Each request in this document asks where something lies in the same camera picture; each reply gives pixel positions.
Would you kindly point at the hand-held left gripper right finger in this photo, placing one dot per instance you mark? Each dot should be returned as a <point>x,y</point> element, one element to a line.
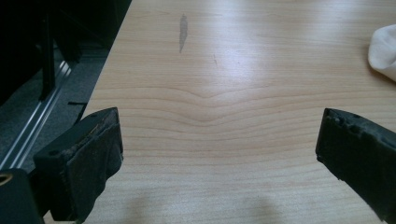
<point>361,155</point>

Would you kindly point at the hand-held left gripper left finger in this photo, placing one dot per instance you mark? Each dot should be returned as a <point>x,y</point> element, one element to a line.
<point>84,155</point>

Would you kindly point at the white sock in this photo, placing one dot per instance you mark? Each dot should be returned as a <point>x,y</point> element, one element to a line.
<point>384,49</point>

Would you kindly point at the black tape strip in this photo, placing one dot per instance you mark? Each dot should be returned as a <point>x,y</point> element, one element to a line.
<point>77,103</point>

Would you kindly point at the black metal stand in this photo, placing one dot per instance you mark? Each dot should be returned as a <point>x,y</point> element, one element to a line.
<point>48,62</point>

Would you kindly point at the metal floor rail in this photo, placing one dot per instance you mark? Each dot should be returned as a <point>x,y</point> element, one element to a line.
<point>37,124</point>

